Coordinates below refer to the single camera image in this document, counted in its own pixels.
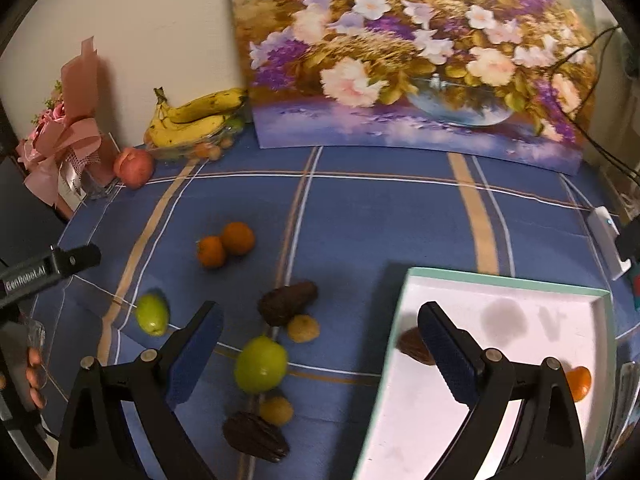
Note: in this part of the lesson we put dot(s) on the black plug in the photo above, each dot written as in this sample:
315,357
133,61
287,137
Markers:
630,242

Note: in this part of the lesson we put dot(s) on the blue plaid tablecloth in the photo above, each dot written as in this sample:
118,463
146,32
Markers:
375,220

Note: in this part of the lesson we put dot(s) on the pink wrapped bouquet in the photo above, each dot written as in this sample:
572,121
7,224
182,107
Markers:
65,130

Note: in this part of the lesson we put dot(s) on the white power strip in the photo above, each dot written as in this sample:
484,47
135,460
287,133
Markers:
602,230

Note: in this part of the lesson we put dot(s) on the white tray with teal rim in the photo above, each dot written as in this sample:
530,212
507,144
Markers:
550,320

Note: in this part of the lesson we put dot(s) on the floral painting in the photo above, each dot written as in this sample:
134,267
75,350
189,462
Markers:
400,60

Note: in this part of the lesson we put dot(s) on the banana bunch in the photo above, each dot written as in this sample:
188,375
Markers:
185,132

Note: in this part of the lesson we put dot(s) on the clear glass vase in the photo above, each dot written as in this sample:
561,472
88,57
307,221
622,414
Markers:
102,187

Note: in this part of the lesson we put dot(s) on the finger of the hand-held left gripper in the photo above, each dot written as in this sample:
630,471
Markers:
75,259

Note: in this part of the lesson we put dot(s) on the small yellow fruit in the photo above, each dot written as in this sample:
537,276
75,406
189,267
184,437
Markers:
303,328
276,411

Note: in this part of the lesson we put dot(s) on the printed paper cards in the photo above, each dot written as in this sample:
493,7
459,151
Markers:
627,410

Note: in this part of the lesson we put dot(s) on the brown wrinkled fruit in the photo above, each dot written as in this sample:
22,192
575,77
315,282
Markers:
287,302
255,437
412,347

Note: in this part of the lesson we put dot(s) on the person's left hand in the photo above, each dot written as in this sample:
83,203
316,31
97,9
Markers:
35,377

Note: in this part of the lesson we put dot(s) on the glass fruit bowl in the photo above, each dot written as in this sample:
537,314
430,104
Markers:
212,150

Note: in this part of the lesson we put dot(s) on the small oval green fruit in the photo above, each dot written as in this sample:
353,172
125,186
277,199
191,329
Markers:
152,315

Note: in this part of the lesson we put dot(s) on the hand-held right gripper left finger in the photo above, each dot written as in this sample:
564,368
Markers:
200,355

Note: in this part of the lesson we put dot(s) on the red apple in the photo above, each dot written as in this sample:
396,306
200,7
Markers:
134,167

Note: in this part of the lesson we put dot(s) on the orange tangerine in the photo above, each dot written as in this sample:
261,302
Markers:
238,238
211,252
580,382

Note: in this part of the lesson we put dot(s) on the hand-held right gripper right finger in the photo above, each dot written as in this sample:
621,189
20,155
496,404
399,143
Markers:
445,355

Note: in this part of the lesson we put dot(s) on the large green apple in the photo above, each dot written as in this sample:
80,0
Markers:
261,365

